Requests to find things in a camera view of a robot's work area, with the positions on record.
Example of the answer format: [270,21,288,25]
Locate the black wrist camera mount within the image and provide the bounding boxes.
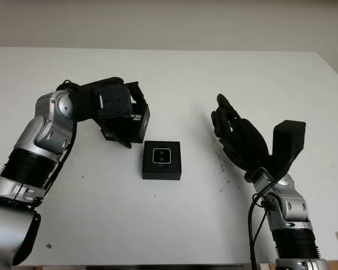
[92,85,134,119]
[271,119,308,181]

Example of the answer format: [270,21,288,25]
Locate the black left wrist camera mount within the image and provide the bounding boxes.
[92,85,134,119]

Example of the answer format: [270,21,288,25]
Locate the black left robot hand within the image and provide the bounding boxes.
[70,76,145,149]

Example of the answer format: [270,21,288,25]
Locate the black camera box base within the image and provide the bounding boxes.
[142,140,183,181]

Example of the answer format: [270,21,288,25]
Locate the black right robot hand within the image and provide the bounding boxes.
[210,93,273,181]

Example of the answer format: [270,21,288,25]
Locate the silver square depth camera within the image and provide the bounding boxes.
[152,147,173,165]

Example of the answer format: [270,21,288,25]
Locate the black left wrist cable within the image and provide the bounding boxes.
[57,79,80,94]

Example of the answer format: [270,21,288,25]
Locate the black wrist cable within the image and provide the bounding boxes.
[248,176,283,270]
[57,79,80,94]

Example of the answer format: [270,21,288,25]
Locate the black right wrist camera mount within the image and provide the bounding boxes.
[271,119,308,181]

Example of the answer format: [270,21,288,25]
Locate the black RealSense box lid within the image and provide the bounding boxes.
[109,98,151,143]

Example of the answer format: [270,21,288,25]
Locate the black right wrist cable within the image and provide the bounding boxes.
[248,176,283,270]

